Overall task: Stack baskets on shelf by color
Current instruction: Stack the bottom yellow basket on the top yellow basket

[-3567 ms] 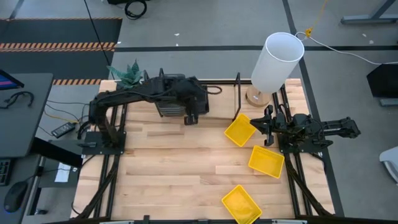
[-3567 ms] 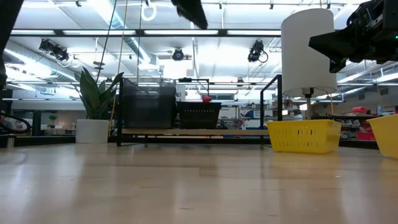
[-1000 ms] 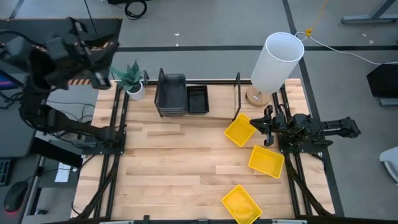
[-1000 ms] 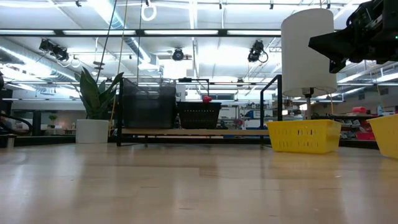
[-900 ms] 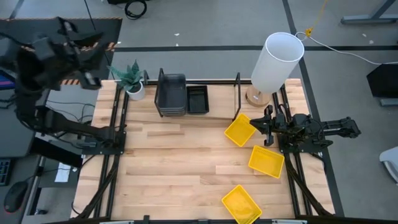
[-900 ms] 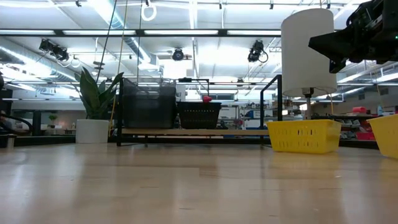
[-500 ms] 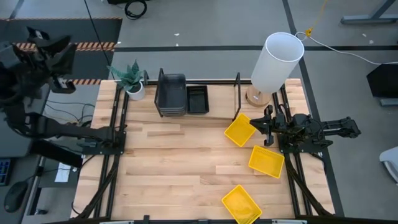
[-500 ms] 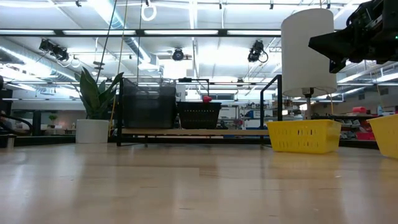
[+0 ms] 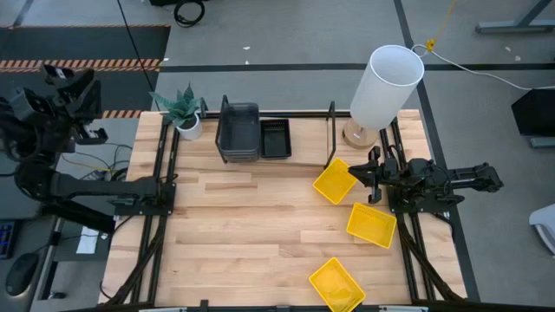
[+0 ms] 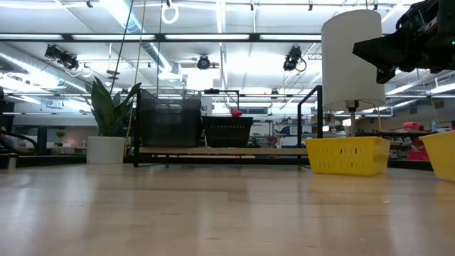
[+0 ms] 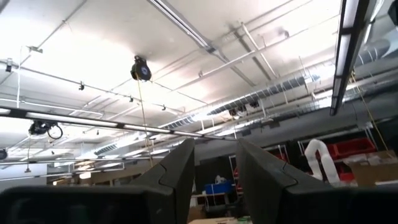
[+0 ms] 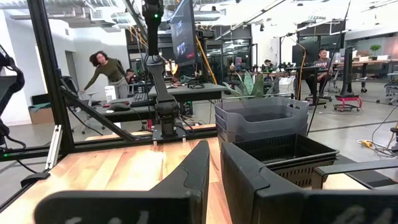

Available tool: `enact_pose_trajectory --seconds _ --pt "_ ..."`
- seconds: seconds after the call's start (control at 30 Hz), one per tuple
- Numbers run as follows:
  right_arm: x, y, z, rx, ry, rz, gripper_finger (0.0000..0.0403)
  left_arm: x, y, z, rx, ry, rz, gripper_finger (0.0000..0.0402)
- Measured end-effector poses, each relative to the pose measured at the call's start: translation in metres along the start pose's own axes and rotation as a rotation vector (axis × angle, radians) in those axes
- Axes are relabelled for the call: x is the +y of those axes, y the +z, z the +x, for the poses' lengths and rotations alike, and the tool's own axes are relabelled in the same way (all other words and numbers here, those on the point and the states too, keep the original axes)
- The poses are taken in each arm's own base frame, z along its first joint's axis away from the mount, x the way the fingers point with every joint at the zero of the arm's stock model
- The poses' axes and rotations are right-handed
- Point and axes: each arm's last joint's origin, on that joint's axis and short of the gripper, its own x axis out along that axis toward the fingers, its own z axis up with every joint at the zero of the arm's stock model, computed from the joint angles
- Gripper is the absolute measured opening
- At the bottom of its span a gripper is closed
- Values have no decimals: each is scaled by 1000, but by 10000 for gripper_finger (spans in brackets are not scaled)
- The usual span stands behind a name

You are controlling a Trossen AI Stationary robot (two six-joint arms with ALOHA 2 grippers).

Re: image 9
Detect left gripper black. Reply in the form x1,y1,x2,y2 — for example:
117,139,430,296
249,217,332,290
42,64,109,146

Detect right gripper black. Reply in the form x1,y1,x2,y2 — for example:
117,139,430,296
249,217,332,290
348,146,408,205

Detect yellow plastic basket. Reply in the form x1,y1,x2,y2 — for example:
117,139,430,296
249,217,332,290
308,257,367,312
345,202,398,250
312,157,358,206

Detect black slotted plastic basket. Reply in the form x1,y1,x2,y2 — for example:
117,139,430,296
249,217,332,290
259,118,293,160

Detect round wooden lamp base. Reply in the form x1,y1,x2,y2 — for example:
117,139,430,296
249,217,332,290
341,117,381,151

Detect long orange-black hazard strip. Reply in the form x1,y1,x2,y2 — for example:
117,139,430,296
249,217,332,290
0,58,161,73

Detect black floor mat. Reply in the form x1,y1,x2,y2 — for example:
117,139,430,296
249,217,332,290
0,24,172,112

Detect black power adapter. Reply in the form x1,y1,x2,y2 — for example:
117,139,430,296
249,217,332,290
80,170,105,184

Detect white cylindrical lamp shade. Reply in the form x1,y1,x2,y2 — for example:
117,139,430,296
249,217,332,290
349,44,426,132

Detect green potted plant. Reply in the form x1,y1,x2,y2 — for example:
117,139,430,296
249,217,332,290
148,81,201,129

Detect white plant pot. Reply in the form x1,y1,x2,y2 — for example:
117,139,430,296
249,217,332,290
175,113,204,141

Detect white paper sheet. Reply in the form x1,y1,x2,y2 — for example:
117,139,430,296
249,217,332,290
75,225,101,256

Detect black keyboard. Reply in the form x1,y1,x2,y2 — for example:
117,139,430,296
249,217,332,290
0,220,17,260

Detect black box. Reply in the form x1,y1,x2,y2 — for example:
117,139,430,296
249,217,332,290
510,88,555,138

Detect white chair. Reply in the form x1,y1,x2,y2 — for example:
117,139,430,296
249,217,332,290
528,203,555,257

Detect black computer mouse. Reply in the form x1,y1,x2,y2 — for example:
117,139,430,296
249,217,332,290
4,252,40,298

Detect grey desk foot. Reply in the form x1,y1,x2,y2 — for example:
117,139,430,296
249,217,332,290
474,0,555,36

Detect black aluminium frame rail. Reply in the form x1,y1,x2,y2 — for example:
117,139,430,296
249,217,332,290
147,120,181,304
391,116,435,301
129,116,170,304
199,110,353,120
379,127,418,301
64,299,555,312

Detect wooden shelf with black frame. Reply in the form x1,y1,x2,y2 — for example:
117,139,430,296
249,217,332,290
214,94,337,171

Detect thin black cable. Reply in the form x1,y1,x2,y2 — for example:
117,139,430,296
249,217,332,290
115,0,162,113

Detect coiled black cable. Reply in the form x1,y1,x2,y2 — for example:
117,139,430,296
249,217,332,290
173,0,206,29

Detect black braided cable sleeve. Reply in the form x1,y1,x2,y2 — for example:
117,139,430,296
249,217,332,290
396,214,463,302
103,214,168,305

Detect white lamp cable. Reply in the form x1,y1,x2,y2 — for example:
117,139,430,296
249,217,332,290
410,42,555,92

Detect yellow cord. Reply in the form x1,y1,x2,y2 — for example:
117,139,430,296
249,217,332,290
425,0,459,53

